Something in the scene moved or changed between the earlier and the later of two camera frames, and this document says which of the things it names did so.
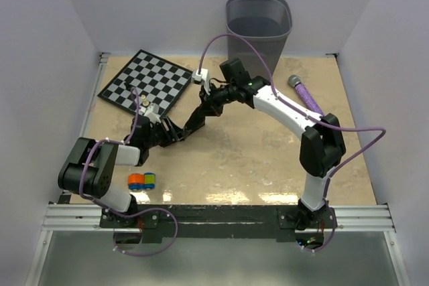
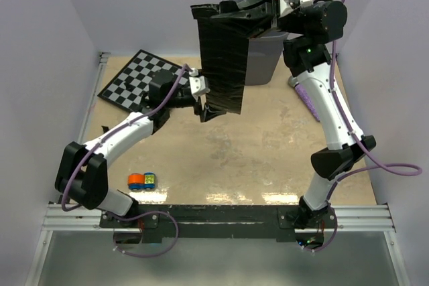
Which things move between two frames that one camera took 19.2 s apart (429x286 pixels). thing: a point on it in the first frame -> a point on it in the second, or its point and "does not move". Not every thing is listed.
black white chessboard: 157,80 does not move
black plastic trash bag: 198,117 -> 224,57
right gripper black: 209,95 -> 264,5
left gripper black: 171,135 -> 198,109
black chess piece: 127,84 does not move
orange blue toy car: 141,181 does not move
